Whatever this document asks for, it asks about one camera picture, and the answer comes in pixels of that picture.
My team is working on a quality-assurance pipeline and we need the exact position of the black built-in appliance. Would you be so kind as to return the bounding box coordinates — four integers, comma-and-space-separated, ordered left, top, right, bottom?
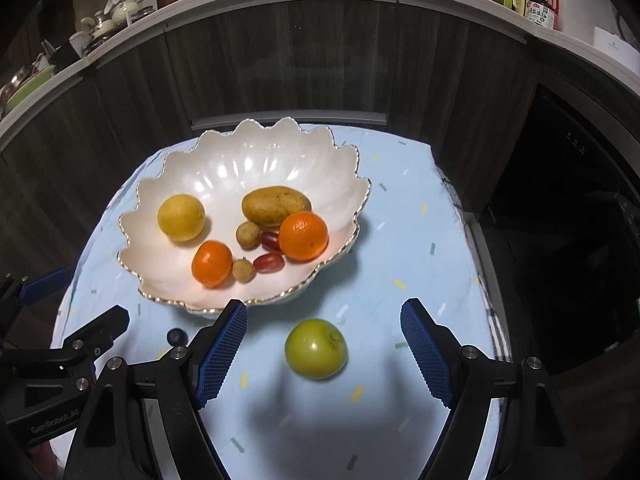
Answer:
475, 85, 640, 376

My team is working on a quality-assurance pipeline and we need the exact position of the yellow lemon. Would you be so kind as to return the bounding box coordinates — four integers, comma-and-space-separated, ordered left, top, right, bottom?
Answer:
157, 194, 207, 242

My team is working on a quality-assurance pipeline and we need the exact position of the sauce bottle with red handle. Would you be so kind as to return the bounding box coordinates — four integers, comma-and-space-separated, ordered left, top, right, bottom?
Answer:
525, 0, 561, 31

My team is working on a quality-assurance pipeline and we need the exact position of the large orange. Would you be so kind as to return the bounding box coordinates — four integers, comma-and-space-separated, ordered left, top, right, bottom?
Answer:
278, 211, 329, 262

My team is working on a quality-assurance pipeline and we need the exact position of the dark wooden cabinet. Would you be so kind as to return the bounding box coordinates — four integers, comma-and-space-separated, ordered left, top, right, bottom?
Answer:
0, 0, 541, 281

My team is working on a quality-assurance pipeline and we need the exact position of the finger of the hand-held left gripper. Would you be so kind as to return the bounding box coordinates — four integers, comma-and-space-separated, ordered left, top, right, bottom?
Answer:
50, 305, 131, 377
0, 269, 71, 311

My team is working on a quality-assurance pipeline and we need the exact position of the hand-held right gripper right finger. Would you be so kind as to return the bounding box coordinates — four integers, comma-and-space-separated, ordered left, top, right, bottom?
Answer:
400, 297, 586, 480

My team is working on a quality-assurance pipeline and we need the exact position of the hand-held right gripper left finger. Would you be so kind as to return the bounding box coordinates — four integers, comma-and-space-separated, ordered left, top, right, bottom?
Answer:
62, 299, 249, 480

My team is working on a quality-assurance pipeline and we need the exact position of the brown speckled potato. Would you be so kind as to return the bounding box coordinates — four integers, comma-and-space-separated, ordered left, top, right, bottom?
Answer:
241, 186, 312, 227

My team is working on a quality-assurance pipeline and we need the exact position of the pile of white tableware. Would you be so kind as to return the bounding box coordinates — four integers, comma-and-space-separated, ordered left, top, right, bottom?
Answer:
67, 0, 156, 56

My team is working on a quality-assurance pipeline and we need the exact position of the green apple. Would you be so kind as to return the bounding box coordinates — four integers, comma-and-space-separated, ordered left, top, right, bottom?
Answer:
285, 318, 348, 381

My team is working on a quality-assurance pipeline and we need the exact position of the green plate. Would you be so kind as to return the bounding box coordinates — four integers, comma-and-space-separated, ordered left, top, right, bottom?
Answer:
5, 65, 56, 111

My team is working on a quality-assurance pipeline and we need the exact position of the small brown longan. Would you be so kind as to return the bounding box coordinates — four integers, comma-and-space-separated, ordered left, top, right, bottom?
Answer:
231, 257, 257, 284
236, 221, 263, 250

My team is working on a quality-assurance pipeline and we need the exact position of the light blue confetti tablecloth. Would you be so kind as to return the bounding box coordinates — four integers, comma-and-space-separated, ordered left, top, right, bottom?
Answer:
50, 122, 513, 480

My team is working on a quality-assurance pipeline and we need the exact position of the white scalloped bowl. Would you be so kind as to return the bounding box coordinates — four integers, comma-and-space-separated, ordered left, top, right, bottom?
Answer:
116, 116, 373, 317

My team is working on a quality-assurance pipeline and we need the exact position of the small mandarin orange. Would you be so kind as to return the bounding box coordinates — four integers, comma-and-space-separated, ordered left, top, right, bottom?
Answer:
192, 240, 234, 289

